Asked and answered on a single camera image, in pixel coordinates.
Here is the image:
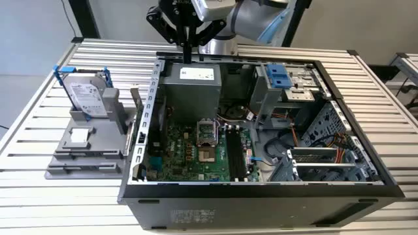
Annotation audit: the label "black cooler fan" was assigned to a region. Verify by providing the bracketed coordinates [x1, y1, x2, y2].
[218, 104, 253, 122]

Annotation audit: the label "green motherboard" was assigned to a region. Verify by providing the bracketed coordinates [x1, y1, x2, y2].
[146, 119, 262, 182]

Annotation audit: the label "blue disk carrier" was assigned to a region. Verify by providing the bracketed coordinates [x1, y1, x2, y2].
[52, 65, 114, 122]

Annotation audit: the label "metal disk bay cage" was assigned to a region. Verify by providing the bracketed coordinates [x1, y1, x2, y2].
[270, 146, 380, 182]

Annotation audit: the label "thin orange wire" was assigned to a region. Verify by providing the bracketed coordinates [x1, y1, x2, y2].
[290, 123, 299, 148]

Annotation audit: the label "black RAM slot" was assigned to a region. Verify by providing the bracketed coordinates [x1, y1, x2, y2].
[234, 126, 247, 182]
[226, 126, 239, 182]

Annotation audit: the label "black frame post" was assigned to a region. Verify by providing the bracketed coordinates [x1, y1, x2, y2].
[67, 0, 100, 40]
[281, 0, 311, 47]

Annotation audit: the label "green graphics card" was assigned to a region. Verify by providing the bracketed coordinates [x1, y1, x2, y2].
[126, 85, 146, 157]

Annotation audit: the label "thin wire locking lever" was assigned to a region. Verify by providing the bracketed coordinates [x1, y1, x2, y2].
[214, 117, 221, 147]

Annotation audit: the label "black expansion slot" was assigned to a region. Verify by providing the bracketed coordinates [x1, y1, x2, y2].
[149, 122, 165, 157]

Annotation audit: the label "blue plastic drive latch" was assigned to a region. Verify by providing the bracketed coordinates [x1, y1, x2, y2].
[266, 63, 290, 89]

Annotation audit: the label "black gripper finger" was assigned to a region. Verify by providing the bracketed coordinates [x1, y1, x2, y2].
[187, 21, 227, 64]
[146, 6, 189, 64]

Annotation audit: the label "grey parts rack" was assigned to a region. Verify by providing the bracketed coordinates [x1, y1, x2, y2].
[44, 88, 138, 181]

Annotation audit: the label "black hanging cable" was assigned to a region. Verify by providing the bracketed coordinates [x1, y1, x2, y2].
[397, 82, 418, 110]

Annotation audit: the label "metal socket cover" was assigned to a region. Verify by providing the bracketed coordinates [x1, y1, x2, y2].
[195, 119, 219, 147]

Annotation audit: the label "black open PC case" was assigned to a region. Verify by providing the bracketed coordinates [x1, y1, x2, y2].
[118, 51, 406, 231]

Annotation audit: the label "slatted metal side table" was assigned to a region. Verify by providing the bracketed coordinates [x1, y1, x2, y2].
[385, 52, 418, 86]

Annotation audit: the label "CPU socket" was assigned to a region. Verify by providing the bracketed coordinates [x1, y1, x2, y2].
[198, 144, 219, 164]

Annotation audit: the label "thin wall cable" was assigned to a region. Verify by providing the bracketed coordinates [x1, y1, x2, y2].
[62, 0, 82, 39]

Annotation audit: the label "orange yellow power wires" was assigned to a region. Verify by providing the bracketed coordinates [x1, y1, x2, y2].
[333, 133, 347, 164]

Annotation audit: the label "silver CPU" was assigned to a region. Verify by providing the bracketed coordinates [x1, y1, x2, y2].
[71, 128, 90, 143]

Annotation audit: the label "grey power supply unit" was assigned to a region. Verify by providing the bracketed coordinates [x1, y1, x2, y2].
[159, 62, 223, 123]

